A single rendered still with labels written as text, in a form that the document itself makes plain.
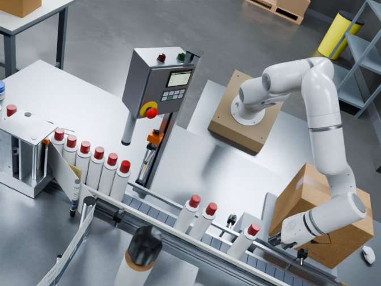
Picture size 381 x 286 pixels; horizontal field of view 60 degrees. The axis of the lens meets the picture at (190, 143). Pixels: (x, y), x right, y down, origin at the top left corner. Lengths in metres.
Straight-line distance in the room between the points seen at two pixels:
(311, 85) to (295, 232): 0.46
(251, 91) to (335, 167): 0.57
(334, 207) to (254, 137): 0.90
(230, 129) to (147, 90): 0.95
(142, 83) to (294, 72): 0.48
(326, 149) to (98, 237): 0.79
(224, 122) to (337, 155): 0.94
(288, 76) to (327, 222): 0.46
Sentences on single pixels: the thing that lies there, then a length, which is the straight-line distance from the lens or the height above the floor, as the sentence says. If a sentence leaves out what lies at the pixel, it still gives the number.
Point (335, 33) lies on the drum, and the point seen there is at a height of 0.43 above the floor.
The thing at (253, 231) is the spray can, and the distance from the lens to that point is 1.18.
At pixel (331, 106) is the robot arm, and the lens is 0.99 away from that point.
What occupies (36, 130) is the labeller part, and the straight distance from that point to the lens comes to 1.15.
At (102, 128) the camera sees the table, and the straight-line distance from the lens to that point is 1.66.
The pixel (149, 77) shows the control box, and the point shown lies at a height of 1.44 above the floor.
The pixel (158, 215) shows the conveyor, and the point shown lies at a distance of 1.31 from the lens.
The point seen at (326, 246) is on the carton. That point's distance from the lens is 1.51.
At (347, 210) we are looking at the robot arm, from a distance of 1.04.
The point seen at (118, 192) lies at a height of 0.95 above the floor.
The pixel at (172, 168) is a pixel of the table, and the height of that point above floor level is 0.83.
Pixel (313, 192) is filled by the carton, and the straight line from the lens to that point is 1.40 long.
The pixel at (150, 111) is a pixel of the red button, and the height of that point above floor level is 1.34.
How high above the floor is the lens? 1.93
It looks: 39 degrees down
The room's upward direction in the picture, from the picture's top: 24 degrees clockwise
